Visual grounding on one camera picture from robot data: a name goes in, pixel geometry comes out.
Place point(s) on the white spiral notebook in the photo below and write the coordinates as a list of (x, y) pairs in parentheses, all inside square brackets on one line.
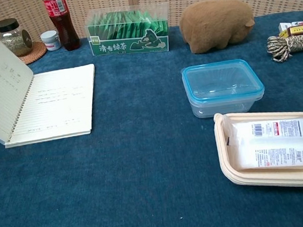
[(55, 104)]

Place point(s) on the white plastic wrapped packet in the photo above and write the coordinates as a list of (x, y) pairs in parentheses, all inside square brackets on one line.
[(274, 144)]

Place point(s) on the small white box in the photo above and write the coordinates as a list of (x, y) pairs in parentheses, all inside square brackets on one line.
[(283, 26)]

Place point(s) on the glass jar with black lid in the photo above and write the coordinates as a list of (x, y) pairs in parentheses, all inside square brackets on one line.
[(15, 41)]

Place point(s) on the black and white twine bundle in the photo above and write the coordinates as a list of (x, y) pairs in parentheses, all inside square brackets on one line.
[(293, 44)]

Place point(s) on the brown plush animal toy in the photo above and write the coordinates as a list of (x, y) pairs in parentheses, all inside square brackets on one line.
[(215, 22)]

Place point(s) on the cola bottle with red label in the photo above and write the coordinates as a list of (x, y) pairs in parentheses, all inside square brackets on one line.
[(62, 22)]

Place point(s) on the woven rattan coaster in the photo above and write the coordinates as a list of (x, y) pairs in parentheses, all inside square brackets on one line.
[(36, 53)]

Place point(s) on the blue table cloth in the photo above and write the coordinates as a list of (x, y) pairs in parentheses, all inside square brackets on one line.
[(147, 173)]

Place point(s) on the beige lunch tray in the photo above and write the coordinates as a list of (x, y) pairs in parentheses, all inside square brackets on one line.
[(227, 162)]

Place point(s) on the clear container with blue lid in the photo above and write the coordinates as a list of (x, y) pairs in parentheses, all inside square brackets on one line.
[(222, 87)]

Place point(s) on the small white cream jar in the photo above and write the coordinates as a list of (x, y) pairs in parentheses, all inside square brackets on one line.
[(50, 41)]

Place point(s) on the clear green tea bag box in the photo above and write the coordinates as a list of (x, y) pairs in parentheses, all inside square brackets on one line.
[(130, 37)]

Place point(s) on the yellow and brown flat box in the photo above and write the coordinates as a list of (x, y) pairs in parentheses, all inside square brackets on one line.
[(301, 29)]

